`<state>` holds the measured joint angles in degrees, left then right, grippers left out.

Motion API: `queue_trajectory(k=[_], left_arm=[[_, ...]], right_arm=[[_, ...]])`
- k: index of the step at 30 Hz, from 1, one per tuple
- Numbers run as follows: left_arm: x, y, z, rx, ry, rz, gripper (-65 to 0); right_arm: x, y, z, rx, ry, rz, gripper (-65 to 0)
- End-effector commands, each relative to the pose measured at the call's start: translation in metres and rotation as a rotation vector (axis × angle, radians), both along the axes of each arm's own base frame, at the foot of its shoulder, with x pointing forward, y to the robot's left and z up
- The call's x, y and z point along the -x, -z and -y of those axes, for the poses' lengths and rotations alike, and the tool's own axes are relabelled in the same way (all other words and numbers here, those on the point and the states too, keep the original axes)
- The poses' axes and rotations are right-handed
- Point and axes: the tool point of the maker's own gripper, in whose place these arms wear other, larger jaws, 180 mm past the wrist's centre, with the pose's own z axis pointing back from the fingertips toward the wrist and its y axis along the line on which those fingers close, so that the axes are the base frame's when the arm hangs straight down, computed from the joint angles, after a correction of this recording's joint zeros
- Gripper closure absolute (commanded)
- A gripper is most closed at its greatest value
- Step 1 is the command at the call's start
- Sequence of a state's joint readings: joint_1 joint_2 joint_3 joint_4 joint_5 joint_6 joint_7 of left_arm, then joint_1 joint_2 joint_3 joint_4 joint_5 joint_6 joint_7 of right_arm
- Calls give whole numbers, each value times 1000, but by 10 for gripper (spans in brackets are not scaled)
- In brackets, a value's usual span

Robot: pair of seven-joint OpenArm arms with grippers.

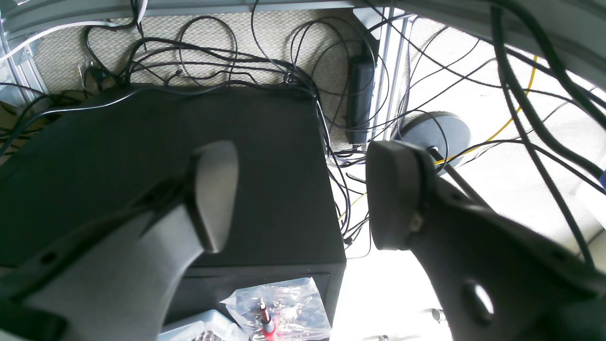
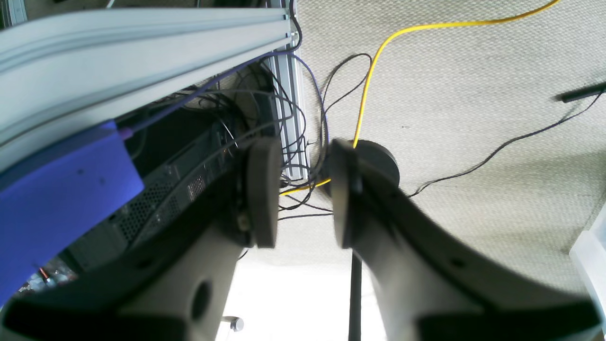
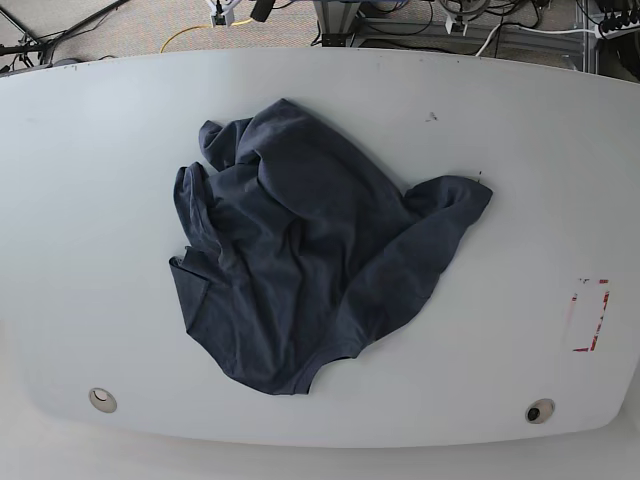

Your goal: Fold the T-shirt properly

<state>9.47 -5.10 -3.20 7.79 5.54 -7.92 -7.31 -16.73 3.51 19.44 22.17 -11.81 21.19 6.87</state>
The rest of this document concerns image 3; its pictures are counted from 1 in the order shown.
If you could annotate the white power strip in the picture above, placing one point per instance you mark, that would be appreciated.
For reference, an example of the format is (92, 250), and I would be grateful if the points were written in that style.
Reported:
(617, 26)

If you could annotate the left table cable grommet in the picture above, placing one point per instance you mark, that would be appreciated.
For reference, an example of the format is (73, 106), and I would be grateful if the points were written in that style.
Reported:
(102, 400)

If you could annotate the black tripod legs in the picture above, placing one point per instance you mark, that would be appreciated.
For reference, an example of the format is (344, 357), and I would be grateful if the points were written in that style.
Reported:
(38, 50)

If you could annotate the red tape rectangle marking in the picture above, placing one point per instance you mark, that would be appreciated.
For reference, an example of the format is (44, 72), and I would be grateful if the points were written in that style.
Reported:
(586, 313)

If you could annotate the table cable grommet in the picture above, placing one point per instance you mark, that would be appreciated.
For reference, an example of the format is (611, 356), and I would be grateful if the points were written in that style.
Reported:
(540, 411)
(102, 400)

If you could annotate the aluminium frame stand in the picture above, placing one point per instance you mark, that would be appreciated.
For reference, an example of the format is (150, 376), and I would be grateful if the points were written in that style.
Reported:
(337, 23)

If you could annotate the right table cable grommet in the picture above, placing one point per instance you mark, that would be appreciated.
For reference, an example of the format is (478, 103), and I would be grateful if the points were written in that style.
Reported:
(540, 411)

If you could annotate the dark blue T-shirt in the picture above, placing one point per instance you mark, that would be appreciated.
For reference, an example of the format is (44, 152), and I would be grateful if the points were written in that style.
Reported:
(301, 251)

